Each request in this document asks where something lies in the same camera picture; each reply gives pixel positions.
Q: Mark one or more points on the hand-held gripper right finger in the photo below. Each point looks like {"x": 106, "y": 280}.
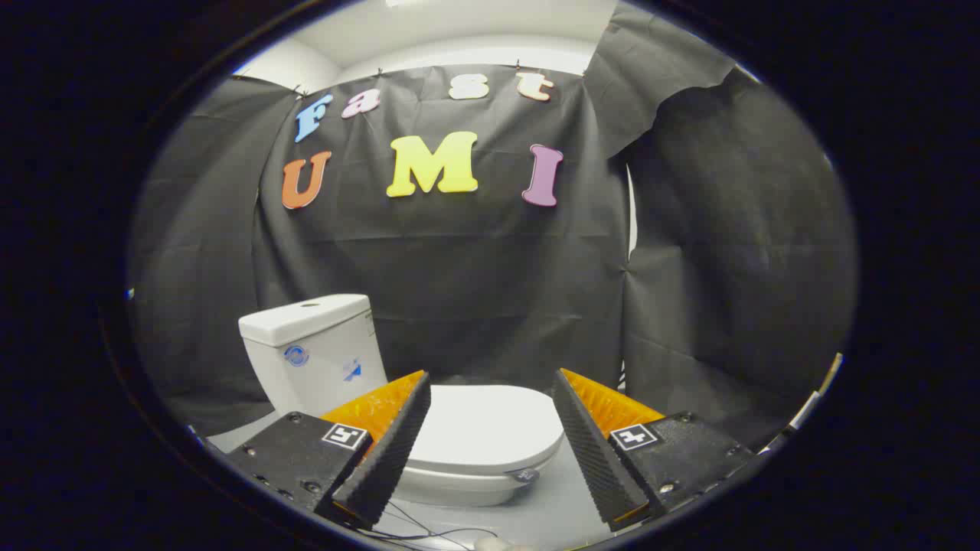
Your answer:
{"x": 593, "y": 451}

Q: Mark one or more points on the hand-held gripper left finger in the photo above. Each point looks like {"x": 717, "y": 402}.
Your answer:
{"x": 387, "y": 451}

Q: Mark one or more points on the black backdrop cloth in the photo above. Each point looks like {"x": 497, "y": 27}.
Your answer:
{"x": 475, "y": 268}

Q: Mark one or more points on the white ceramic toilet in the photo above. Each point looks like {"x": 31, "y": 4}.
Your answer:
{"x": 321, "y": 375}

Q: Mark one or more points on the white toilet seat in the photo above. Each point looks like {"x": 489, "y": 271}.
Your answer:
{"x": 475, "y": 476}

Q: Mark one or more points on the white cistern cover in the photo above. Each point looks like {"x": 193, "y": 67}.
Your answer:
{"x": 306, "y": 317}

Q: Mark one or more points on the white toilet lid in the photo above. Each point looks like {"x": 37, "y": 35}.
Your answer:
{"x": 482, "y": 425}

